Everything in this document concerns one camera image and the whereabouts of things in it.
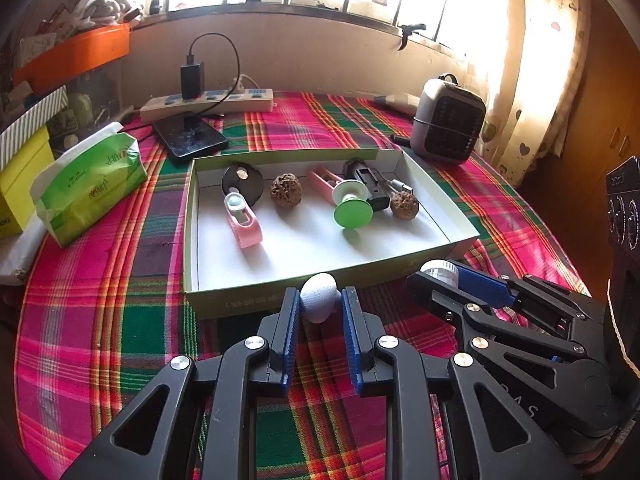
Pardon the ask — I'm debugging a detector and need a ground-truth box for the green white cardboard box tray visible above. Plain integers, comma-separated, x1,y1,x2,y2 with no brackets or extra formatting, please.
183,148,480,320

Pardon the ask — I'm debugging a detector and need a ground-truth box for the white round knob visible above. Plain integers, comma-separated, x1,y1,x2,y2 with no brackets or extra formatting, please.
299,273,341,324

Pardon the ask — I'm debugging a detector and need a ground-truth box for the brown walnut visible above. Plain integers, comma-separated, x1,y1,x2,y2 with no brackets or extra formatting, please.
270,172,303,209
390,191,420,221

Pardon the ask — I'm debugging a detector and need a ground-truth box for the black charger cable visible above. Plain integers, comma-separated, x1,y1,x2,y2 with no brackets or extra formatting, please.
119,31,242,141

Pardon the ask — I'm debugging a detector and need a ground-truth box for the black rectangular device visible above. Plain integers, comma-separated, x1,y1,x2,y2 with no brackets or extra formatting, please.
343,157,390,212

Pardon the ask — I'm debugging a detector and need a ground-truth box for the black charger adapter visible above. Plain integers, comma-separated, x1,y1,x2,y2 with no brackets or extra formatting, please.
180,53,204,100

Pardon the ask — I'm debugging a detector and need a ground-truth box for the small silver usb stick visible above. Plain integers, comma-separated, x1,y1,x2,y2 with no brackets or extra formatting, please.
387,179,413,194

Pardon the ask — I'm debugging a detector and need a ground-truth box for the black smartphone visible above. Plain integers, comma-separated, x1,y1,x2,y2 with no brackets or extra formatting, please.
152,113,229,164

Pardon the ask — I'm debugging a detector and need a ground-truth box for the white plug with cable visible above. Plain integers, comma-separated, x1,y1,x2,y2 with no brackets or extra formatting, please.
233,73,260,93

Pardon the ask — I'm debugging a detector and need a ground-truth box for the small white round jar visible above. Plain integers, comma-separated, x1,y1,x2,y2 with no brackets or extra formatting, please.
420,259,459,288

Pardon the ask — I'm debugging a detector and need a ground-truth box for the black window latch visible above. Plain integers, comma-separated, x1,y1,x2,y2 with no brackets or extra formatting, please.
398,23,426,51

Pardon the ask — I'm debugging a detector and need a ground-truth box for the orange plastic bin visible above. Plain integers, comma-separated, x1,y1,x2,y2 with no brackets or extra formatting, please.
13,24,131,96

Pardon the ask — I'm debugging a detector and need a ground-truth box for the green tissue pack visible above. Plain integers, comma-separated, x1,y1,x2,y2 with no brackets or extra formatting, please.
29,122,148,248

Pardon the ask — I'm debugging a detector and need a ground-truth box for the striped grey white box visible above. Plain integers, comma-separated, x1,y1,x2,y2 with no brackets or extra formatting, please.
0,84,68,170

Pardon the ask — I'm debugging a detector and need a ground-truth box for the white power strip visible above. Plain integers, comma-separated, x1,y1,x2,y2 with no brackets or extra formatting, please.
140,89,274,122

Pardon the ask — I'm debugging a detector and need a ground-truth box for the yellow cardboard box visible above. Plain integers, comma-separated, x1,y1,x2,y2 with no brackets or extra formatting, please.
0,125,54,238

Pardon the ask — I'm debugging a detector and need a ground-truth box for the white flat package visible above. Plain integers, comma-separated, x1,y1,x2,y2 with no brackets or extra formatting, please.
0,214,47,286

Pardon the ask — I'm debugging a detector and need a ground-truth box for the small grey desk heater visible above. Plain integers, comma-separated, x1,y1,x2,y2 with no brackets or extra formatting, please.
410,73,486,165

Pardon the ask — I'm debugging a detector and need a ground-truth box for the black oval disc with buttons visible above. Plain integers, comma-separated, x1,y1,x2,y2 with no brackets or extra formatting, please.
221,162,265,207

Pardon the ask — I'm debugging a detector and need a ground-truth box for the grey white tube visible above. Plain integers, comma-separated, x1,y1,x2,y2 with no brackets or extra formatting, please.
373,93,420,116

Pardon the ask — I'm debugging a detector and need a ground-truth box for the pink clip with mint cap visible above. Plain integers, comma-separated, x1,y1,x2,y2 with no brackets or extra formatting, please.
224,188,262,249

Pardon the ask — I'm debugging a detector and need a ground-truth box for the heart pattern curtain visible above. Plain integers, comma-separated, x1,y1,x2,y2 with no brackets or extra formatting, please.
469,0,590,186

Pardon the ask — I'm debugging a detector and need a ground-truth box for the green white spool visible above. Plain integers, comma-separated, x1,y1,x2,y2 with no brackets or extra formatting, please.
332,179,373,230

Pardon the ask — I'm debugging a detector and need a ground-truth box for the pink carabiner clip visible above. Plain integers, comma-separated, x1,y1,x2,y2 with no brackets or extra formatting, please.
306,166,344,206

